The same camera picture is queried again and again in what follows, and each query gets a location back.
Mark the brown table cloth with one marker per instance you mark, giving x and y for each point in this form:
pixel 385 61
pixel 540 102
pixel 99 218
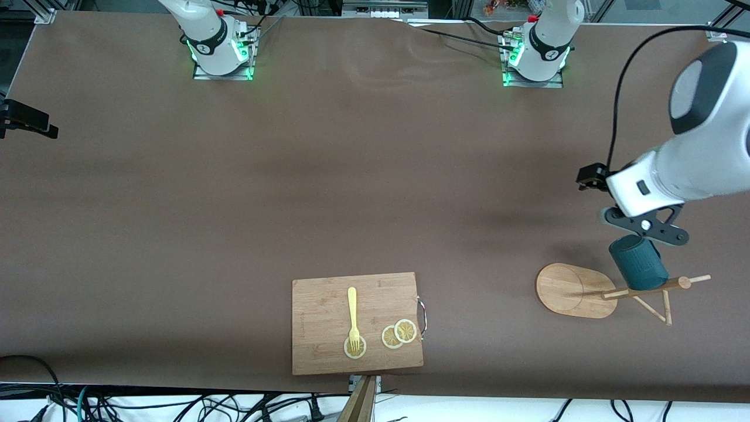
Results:
pixel 375 146

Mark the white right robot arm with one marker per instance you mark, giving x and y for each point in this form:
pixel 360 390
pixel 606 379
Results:
pixel 205 29

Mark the aluminium extrusion frame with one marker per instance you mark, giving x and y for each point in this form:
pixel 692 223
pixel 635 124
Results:
pixel 463 7

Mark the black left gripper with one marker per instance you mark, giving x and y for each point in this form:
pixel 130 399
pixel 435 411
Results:
pixel 592 175

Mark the wooden cup rack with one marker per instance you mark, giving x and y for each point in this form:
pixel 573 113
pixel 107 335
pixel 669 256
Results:
pixel 574 290

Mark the yellow plastic fork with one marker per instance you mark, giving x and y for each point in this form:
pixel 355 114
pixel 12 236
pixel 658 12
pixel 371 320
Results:
pixel 352 305

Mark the metal beam bracket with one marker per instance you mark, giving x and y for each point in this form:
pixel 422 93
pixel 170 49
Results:
pixel 377 384

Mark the wooden cutting board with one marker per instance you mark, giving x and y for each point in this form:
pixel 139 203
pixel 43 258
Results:
pixel 322 316

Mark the metal table corner bracket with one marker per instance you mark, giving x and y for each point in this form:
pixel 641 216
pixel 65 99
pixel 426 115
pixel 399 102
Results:
pixel 45 16
pixel 718 34

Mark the lemon slice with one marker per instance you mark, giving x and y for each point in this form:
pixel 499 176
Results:
pixel 388 339
pixel 406 330
pixel 361 350

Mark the wooden beam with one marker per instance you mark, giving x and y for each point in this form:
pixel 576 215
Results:
pixel 358 404

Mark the teal mug with yellow inside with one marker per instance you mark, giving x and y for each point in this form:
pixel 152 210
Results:
pixel 638 266

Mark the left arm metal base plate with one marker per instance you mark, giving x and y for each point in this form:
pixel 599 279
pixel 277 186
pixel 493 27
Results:
pixel 536 84

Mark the grey switch box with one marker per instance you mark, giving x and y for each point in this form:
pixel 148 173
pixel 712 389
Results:
pixel 384 8

